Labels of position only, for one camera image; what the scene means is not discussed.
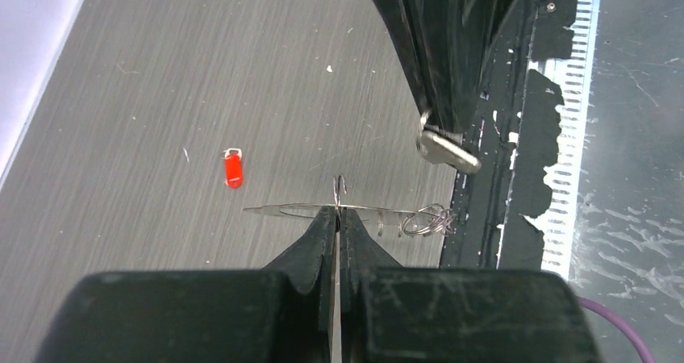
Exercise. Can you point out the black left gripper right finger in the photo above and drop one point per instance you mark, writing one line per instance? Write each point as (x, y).
(392, 313)

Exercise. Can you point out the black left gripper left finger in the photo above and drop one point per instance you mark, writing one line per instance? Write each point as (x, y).
(237, 315)

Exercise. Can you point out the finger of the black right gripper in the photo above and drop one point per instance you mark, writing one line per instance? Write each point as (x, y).
(416, 30)
(455, 38)

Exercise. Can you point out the silver perforated keyring plate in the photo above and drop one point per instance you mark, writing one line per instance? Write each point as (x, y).
(326, 263)

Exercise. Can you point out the silver key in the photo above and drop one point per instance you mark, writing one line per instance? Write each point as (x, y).
(441, 147)

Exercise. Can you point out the red key tag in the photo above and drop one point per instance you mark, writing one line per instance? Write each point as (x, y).
(232, 161)

